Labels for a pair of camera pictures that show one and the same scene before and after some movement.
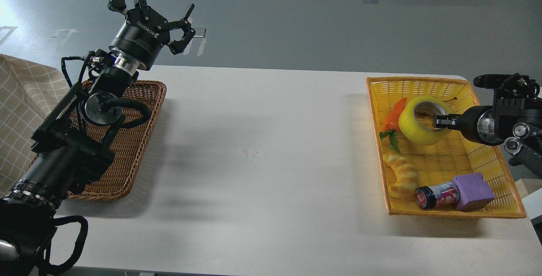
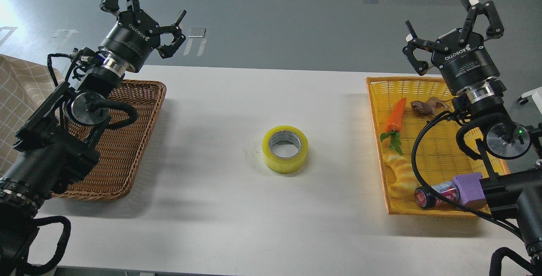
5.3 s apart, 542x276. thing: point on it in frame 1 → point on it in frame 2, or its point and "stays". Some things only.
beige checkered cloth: [29, 92] stays
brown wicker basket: [128, 140] stays
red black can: [437, 195] stays
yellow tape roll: [413, 133] → [285, 149]
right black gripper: [478, 123] → [467, 63]
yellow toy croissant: [406, 183] stays
